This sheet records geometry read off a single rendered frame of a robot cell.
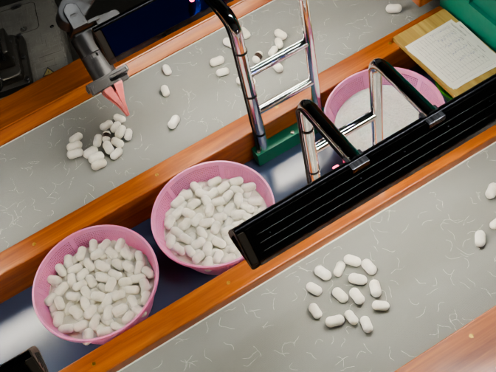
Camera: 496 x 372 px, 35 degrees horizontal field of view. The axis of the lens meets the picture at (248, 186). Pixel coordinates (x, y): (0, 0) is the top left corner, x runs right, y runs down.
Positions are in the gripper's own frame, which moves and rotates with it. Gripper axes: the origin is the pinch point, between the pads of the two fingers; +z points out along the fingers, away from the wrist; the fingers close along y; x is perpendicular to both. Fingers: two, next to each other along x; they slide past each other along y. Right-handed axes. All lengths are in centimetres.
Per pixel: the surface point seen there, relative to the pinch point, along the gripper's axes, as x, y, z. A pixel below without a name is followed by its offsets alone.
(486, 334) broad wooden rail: -48, 31, 69
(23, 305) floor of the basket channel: -0.5, -40.6, 25.7
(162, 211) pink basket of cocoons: -7.1, -4.9, 22.8
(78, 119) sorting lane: 16.2, -9.2, -5.2
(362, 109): -8, 46, 26
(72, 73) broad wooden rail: 22.0, -4.4, -16.2
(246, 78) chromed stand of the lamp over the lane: -22.9, 22.2, 7.3
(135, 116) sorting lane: 10.9, 2.4, 1.3
